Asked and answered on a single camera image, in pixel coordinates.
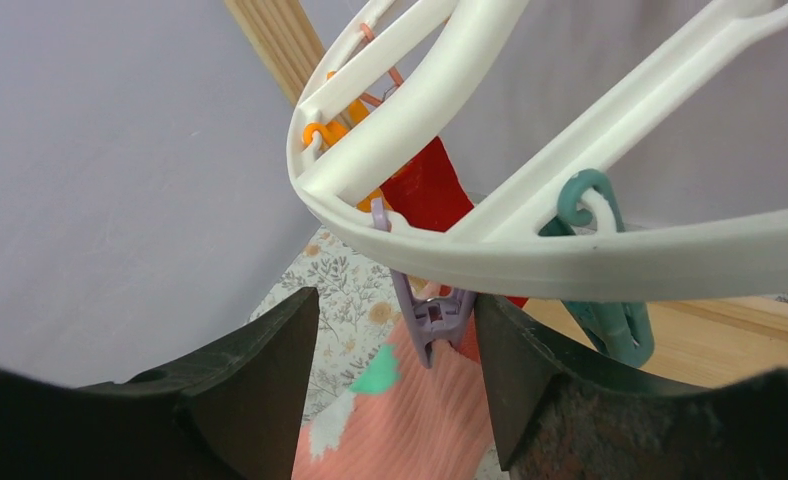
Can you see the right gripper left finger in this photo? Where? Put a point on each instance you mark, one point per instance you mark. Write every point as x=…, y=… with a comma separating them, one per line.
x=231, y=409

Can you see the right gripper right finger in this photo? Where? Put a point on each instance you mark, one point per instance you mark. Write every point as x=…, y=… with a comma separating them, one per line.
x=560, y=410

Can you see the wooden hanger stand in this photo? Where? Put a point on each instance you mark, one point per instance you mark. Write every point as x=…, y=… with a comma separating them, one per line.
x=706, y=342

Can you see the white round clip hanger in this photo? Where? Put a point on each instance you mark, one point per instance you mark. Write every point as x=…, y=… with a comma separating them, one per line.
x=391, y=81

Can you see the floral table mat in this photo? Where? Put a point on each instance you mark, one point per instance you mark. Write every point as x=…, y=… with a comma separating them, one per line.
x=348, y=284

